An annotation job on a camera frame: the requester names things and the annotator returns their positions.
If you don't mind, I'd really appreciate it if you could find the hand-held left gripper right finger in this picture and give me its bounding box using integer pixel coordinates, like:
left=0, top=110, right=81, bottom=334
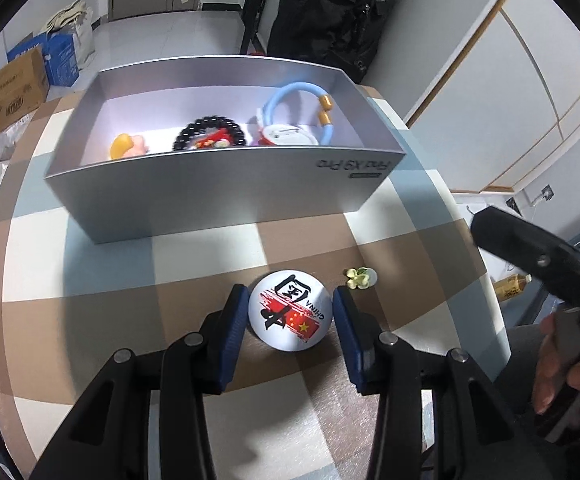
left=332, top=286, right=541, bottom=480

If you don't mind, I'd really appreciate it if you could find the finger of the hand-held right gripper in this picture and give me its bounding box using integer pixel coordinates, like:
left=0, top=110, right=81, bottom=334
left=471, top=206, right=580, bottom=294

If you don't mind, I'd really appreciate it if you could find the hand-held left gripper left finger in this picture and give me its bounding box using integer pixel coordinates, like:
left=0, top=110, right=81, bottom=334
left=30, top=284, right=251, bottom=480

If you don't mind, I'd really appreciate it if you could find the round white printed badge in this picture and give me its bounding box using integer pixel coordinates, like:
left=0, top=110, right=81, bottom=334
left=247, top=270, right=331, bottom=352

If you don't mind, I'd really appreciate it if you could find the grey cardboard box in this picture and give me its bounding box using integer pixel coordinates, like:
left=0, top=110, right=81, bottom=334
left=44, top=55, right=407, bottom=245

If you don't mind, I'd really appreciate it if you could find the red clear ornament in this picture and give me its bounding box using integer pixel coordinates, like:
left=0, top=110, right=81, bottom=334
left=195, top=127, right=233, bottom=150

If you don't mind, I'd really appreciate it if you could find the red rimmed round badge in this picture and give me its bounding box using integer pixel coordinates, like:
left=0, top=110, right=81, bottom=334
left=257, top=124, right=321, bottom=147

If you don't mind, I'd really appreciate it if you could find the black bead bracelet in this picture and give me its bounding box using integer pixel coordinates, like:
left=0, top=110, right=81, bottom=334
left=172, top=116, right=247, bottom=152

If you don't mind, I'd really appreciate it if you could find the pink pig figure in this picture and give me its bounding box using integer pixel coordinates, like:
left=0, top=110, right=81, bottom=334
left=108, top=132, right=151, bottom=161

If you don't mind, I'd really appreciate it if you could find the person's right hand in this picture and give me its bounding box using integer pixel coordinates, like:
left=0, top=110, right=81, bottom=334
left=532, top=312, right=580, bottom=417

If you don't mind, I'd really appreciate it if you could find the small flower earring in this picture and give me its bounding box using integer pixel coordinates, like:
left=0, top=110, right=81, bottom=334
left=345, top=267, right=377, bottom=290

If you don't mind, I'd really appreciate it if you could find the checkered tablecloth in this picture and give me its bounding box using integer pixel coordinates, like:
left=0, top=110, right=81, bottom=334
left=0, top=85, right=511, bottom=480

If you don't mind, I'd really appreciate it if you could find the white wardrobe with gold trim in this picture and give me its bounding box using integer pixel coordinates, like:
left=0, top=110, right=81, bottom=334
left=405, top=0, right=580, bottom=196

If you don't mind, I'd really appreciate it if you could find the black backpack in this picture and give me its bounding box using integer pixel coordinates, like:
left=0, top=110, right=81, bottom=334
left=267, top=0, right=411, bottom=83

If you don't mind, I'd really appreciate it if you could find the blue carton box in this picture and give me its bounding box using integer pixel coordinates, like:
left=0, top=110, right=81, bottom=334
left=7, top=31, right=80, bottom=86

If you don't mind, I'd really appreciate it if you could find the black metal stand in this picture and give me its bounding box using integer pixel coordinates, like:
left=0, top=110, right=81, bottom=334
left=240, top=0, right=281, bottom=56

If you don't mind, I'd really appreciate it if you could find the brown cardboard box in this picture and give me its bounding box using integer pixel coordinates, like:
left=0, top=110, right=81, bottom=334
left=0, top=47, right=50, bottom=133

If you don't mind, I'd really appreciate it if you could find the beige tote bag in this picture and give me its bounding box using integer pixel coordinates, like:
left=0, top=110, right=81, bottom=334
left=44, top=0, right=95, bottom=68

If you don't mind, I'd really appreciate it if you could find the light blue bracelet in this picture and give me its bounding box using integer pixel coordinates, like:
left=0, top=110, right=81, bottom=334
left=261, top=81, right=337, bottom=146

